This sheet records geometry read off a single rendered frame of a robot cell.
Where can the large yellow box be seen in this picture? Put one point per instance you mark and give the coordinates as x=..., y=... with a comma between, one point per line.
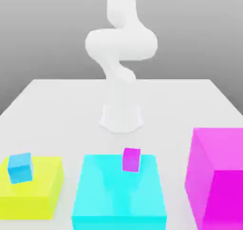
x=34, y=199

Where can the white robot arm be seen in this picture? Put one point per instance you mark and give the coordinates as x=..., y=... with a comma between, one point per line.
x=121, y=44

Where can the large magenta box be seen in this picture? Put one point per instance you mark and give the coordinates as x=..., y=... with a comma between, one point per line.
x=218, y=158

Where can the small blue cube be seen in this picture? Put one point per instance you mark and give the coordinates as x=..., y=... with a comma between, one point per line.
x=20, y=169

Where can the small purple cube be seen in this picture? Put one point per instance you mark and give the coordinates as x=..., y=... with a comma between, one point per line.
x=131, y=160

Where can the large cyan box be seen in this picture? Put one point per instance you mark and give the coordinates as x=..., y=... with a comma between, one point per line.
x=117, y=195

